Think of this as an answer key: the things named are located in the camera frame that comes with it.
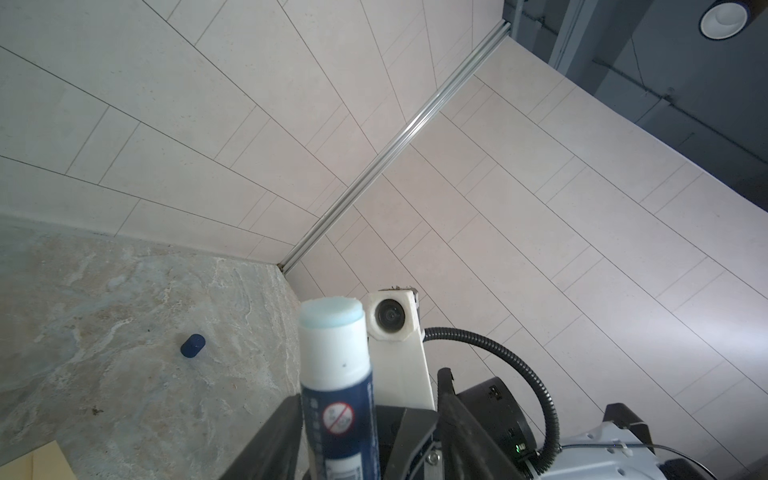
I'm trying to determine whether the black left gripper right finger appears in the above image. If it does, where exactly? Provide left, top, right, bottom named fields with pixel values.
left=437, top=367, right=524, bottom=479

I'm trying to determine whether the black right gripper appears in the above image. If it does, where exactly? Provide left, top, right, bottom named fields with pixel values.
left=375, top=405, right=439, bottom=480

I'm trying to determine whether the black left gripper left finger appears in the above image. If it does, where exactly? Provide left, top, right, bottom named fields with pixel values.
left=220, top=394, right=303, bottom=480

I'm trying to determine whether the blue glue stick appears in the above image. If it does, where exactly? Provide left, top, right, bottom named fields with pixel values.
left=298, top=297, right=381, bottom=479

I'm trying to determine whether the dark blue glue cap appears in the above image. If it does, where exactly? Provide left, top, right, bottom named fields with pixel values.
left=179, top=333, right=206, bottom=358

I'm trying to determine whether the yellow paper envelope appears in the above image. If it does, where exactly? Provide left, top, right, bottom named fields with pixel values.
left=0, top=441, right=77, bottom=480

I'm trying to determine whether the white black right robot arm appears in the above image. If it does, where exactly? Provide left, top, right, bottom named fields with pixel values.
left=376, top=377, right=715, bottom=479

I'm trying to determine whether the round ceiling lamp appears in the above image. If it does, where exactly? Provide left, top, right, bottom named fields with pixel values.
left=698, top=1, right=753, bottom=41

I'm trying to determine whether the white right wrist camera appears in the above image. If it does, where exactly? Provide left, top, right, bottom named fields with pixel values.
left=364, top=287, right=436, bottom=411

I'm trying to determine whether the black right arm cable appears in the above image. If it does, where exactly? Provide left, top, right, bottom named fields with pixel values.
left=422, top=326, right=718, bottom=480

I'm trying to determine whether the aluminium corner post right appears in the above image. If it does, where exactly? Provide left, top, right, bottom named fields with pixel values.
left=278, top=19, right=513, bottom=274

